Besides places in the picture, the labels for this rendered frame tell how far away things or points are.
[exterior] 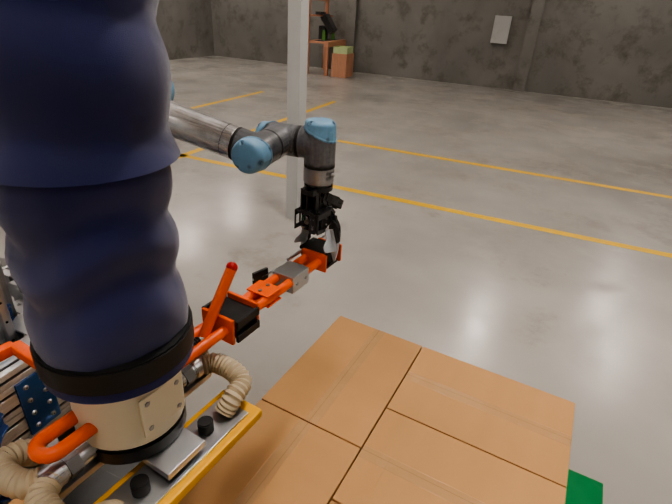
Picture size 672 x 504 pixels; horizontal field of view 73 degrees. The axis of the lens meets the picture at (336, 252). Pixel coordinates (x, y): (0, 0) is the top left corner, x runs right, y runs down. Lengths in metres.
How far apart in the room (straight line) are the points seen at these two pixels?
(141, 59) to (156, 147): 0.10
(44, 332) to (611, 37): 14.77
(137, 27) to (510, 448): 1.56
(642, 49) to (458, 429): 13.94
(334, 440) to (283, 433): 0.17
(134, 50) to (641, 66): 14.82
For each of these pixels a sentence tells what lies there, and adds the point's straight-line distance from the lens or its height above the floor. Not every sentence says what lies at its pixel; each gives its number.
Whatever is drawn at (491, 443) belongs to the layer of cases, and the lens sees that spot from 1.72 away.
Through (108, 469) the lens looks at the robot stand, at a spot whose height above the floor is 0.21.
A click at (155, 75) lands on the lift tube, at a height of 1.70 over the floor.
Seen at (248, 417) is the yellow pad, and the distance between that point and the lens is 0.94.
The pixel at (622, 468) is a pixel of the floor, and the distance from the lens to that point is 2.67.
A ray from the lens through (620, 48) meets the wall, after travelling 15.04.
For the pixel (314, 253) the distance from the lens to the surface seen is 1.19.
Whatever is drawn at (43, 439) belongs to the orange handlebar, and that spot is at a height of 1.21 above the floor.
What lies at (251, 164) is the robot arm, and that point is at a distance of 0.98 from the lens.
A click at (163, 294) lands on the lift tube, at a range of 0.68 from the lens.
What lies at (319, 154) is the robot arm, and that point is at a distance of 1.08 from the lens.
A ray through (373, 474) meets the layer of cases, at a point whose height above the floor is 0.54.
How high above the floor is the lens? 1.78
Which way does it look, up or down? 28 degrees down
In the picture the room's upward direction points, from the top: 4 degrees clockwise
